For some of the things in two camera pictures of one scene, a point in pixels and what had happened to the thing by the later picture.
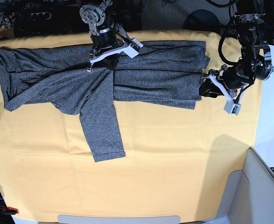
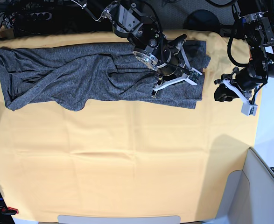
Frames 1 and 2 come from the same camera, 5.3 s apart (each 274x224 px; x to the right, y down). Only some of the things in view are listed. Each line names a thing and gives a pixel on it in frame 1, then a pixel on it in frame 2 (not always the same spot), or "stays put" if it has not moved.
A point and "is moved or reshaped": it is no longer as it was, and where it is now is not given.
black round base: [202, 20] stays put
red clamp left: [10, 210] stays put
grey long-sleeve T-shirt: [166, 73] is moved or reshaped
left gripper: [109, 42] → [176, 70]
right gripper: [229, 80] → [245, 81]
